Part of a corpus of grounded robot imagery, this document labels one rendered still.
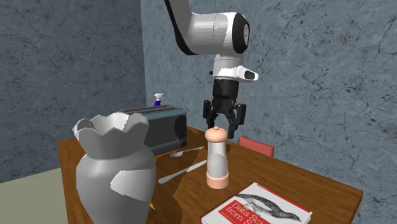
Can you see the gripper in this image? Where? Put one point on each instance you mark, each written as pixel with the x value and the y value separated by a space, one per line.
pixel 225 91

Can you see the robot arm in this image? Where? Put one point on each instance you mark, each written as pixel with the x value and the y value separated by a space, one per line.
pixel 214 29

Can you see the pepper mill with beige caps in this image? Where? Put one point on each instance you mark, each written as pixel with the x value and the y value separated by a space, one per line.
pixel 217 158

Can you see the red chair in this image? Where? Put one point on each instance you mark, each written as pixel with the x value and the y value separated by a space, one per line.
pixel 256 146

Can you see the silver spoon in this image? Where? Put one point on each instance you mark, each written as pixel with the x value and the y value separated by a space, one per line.
pixel 186 152

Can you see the dark grey toaster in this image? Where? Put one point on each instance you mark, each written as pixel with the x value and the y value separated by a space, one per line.
pixel 166 130

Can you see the purple spray bottle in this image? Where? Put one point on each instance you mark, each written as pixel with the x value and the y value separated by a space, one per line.
pixel 158 99

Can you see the silver knife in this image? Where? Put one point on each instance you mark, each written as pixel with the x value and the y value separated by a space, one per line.
pixel 181 172

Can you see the wooden table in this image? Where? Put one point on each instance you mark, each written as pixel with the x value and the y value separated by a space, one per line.
pixel 279 183

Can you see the white and red book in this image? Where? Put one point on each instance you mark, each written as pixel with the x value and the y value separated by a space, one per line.
pixel 257 206

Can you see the small yellow object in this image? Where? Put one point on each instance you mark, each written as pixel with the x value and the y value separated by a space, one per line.
pixel 152 206

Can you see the grey scalloped vase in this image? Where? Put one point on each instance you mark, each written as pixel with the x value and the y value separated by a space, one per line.
pixel 116 172

